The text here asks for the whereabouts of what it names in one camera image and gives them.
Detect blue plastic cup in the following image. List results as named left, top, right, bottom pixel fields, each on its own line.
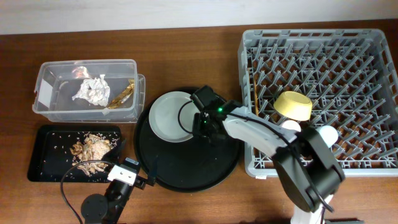
left=317, top=126, right=338, bottom=148

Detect clear plastic bin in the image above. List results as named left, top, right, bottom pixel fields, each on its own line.
left=32, top=59, right=146, bottom=123

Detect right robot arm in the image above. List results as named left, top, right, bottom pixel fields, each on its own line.
left=193, top=100, right=345, bottom=223

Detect grey plate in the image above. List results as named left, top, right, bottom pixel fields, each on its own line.
left=149, top=91, right=199, bottom=143

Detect brown gold snack wrapper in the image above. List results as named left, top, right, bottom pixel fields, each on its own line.
left=108, top=79, right=135, bottom=109

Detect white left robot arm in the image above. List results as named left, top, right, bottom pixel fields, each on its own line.
left=81, top=142, right=158, bottom=223

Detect white tissue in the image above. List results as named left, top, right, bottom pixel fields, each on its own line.
left=72, top=74, right=110, bottom=107

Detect wooden chopstick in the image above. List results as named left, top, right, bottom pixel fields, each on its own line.
left=253, top=77, right=259, bottom=116

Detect black rectangular tray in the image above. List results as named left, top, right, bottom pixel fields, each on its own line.
left=27, top=124, right=122, bottom=183

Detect food scraps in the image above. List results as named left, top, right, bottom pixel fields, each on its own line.
left=69, top=134, right=114, bottom=175

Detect grey dishwasher rack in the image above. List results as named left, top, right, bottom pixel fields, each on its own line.
left=238, top=29, right=397, bottom=177

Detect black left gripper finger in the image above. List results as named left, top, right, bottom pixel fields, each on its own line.
left=146, top=156, right=159, bottom=186
left=101, top=139, right=126, bottom=162

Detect pink plastic cup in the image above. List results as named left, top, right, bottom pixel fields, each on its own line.
left=280, top=120, right=302, bottom=132

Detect round black tray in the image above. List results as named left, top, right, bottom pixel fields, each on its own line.
left=134, top=87, right=243, bottom=192

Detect yellow bowl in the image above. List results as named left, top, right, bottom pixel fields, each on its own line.
left=273, top=91, right=313, bottom=121

